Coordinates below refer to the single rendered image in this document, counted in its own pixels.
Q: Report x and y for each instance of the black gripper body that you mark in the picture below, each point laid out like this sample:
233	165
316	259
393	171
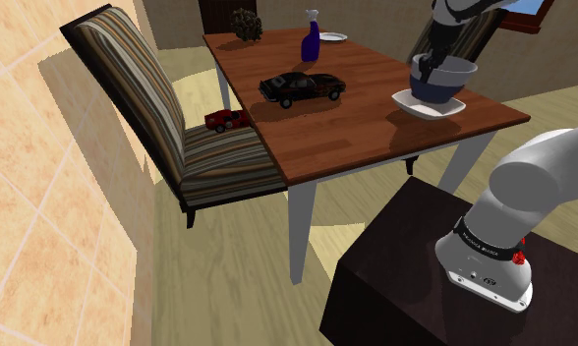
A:
443	40

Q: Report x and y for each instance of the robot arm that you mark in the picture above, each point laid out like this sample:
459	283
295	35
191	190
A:
524	191

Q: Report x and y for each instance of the striped upholstered chair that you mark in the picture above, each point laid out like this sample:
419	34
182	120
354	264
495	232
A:
140	96
476	38

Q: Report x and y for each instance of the grey and blue bowl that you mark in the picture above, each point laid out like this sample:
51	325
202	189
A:
445	81

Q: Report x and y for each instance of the white square plate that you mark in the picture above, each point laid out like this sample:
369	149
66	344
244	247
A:
428	110

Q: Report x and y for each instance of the red framed window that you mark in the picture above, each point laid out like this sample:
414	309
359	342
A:
524	21

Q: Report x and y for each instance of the white round plate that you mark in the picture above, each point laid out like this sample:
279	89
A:
333	37

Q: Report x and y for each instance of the wooden table with white legs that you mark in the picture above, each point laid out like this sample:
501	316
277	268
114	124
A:
365	129

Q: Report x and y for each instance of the blue spray bottle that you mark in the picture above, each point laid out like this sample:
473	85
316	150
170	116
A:
310	45

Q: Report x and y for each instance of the black toy car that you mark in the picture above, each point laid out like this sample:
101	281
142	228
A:
298	88

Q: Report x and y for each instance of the dark pine cone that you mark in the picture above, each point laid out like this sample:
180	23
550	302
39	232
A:
247	24

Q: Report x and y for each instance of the dark wooden door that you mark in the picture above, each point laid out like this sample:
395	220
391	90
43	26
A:
217	14

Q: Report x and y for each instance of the dark robot stand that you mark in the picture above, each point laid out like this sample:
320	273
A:
394	268

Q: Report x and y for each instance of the red toy car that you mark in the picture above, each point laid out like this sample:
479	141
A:
224	120

